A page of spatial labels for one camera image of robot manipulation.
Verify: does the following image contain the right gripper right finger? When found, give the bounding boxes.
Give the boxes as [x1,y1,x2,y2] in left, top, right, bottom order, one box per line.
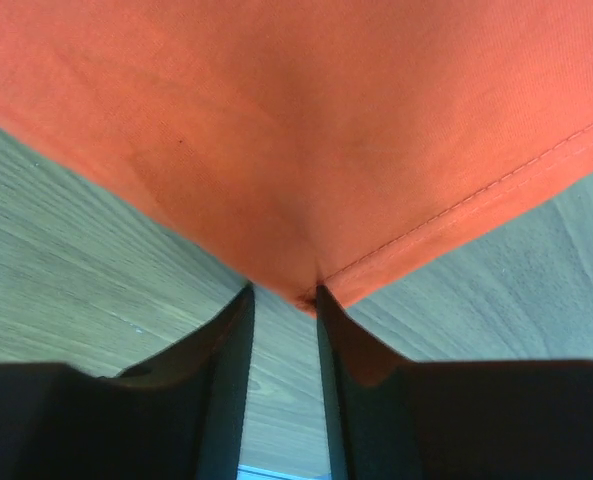
[316,286,593,479]

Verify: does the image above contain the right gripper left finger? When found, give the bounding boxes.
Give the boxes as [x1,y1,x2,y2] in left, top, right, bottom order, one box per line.
[0,286,255,479]

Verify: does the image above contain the orange t shirt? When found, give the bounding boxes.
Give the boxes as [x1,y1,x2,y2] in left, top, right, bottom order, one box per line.
[0,1,593,311]

